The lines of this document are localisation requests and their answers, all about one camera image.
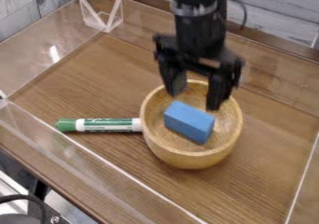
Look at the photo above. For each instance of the green white marker pen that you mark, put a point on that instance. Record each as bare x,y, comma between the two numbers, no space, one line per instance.
99,125

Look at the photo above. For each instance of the blue foam block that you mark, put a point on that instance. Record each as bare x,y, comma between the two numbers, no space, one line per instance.
189,121

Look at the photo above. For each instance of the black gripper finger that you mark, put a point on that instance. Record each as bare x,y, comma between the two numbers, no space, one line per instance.
173,76
220,84

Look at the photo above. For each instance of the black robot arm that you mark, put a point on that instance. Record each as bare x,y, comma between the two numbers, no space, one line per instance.
185,7

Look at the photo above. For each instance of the clear acrylic tray wall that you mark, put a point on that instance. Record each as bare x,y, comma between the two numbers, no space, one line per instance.
81,64

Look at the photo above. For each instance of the brown wooden bowl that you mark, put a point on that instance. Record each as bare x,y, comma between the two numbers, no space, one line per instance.
173,148

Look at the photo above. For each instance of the black table leg bracket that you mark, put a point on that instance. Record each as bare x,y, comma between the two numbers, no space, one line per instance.
41,209

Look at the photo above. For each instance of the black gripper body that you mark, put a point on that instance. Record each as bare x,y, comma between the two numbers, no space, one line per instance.
196,45

